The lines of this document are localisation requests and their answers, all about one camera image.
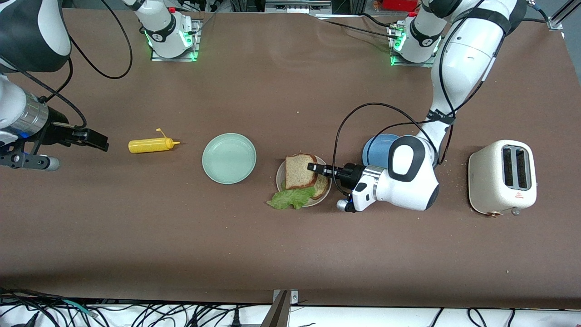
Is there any brown bread slice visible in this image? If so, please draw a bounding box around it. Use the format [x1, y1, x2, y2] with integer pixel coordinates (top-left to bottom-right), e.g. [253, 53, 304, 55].
[310, 174, 330, 201]
[285, 154, 319, 190]

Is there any green lettuce leaf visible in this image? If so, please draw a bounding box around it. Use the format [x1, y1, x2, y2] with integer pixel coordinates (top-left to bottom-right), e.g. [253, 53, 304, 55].
[266, 186, 317, 211]

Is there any yellow mustard squeeze bottle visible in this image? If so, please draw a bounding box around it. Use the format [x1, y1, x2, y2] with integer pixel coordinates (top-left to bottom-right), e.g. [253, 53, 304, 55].
[128, 129, 181, 154]

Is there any blue plate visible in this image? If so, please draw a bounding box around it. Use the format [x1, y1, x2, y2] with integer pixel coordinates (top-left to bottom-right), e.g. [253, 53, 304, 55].
[362, 133, 401, 168]

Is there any beige plate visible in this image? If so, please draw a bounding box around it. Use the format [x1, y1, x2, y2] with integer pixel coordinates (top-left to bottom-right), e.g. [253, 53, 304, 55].
[276, 154, 333, 208]

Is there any mint green plate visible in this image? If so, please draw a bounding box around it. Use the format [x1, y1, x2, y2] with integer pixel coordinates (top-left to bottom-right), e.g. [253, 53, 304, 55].
[202, 133, 257, 185]

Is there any white toaster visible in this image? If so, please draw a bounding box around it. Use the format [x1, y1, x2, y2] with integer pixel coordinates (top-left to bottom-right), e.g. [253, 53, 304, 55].
[468, 139, 538, 218]

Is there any grey metal beam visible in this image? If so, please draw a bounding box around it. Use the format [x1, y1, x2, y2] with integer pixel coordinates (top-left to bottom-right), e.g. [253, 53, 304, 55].
[260, 291, 291, 327]

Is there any red box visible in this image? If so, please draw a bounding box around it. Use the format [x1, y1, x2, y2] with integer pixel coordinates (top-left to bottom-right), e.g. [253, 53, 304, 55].
[374, 0, 420, 12]

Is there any aluminium corner profile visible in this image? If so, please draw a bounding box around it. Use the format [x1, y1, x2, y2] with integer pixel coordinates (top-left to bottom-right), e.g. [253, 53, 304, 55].
[547, 0, 581, 31]

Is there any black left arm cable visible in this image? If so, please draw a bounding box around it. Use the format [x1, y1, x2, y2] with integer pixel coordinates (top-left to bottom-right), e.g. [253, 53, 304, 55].
[332, 0, 550, 197]

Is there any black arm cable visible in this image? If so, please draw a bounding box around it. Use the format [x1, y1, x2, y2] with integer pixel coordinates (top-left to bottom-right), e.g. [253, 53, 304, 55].
[0, 0, 133, 130]
[332, 0, 550, 197]

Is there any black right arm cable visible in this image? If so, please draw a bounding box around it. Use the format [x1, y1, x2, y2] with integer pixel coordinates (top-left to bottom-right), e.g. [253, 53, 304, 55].
[0, 0, 133, 130]

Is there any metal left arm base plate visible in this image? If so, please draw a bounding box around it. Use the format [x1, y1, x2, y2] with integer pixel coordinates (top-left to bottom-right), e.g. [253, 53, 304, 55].
[389, 25, 438, 68]

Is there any silver table edge bracket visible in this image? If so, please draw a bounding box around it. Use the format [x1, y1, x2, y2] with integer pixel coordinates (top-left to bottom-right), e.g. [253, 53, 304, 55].
[272, 289, 299, 306]

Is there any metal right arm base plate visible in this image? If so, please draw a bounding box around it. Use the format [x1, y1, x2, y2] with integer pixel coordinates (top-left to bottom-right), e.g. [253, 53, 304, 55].
[150, 18, 201, 62]

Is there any black base cable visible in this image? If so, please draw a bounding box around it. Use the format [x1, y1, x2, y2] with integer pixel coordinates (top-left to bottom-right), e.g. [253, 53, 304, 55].
[313, 13, 400, 40]

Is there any aluminium frame crossbar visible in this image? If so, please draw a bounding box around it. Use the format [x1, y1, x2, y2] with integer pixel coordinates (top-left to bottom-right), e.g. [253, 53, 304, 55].
[265, 0, 333, 14]

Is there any teal cable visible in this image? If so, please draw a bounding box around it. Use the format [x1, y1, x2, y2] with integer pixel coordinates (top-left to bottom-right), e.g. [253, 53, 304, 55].
[63, 299, 98, 317]

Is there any black cable tangle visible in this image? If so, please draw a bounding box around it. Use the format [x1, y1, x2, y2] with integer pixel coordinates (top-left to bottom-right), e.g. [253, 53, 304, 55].
[0, 287, 273, 327]

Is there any looped black floor cable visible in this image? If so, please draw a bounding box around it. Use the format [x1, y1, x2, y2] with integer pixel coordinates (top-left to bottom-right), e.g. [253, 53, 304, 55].
[468, 308, 488, 327]

